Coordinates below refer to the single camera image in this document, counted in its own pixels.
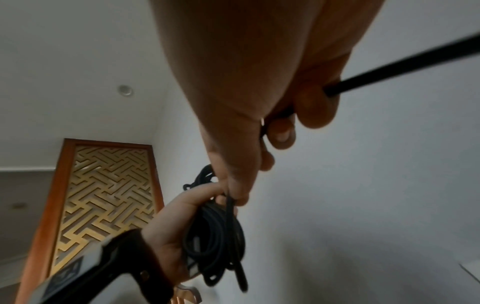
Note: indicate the person's left hand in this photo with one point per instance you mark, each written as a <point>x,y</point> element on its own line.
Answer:
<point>168,234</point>

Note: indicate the person's right hand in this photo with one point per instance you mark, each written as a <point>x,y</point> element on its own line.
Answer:
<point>240,59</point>

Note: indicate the light wooden object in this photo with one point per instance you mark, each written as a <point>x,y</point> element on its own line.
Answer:
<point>187,295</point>

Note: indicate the wooden framed gold lattice panel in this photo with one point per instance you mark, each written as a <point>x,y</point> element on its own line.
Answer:
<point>101,193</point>

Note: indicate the round recessed ceiling light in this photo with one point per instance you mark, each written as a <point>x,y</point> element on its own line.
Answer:
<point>125,90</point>

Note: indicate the grey wrist camera device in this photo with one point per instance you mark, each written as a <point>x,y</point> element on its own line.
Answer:
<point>71,276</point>

